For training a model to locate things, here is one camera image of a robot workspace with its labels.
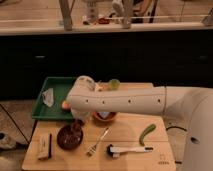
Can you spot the dark grape bunch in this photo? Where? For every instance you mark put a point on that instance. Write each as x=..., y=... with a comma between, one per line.
x=76, y=125

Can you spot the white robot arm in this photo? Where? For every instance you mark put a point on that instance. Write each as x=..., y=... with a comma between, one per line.
x=194, y=104

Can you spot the orange bowl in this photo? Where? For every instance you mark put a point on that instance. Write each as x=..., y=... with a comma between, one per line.
x=110, y=118

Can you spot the purple bowl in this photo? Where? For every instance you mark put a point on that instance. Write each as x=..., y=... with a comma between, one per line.
x=67, y=139

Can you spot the green translucent cup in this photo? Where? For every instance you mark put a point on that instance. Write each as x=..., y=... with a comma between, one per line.
x=113, y=84

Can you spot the blue sponge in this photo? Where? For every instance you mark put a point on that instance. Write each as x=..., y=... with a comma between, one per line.
x=104, y=114

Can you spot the orange fruit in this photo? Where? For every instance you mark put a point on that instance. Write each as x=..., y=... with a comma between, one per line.
x=65, y=105

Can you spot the green plastic tray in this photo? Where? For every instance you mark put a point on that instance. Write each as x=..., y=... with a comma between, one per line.
x=60, y=86

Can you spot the crumpled white paper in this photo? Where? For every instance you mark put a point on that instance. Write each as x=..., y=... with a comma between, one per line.
x=48, y=97

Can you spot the green cucumber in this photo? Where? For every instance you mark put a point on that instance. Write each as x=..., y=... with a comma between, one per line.
x=146, y=131

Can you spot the silver fork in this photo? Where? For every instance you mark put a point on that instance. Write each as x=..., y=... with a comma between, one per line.
x=93, y=148

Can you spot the wooden table leg right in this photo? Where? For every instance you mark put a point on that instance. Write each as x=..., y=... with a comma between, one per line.
x=128, y=12

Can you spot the wooden table leg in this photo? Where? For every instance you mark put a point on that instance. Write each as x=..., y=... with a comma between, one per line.
x=66, y=14
x=128, y=12

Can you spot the wooden block with black strip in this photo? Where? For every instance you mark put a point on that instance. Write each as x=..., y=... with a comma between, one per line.
x=44, y=146

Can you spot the wooden table leg left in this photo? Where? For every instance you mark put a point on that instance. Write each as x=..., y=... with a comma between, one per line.
x=66, y=14

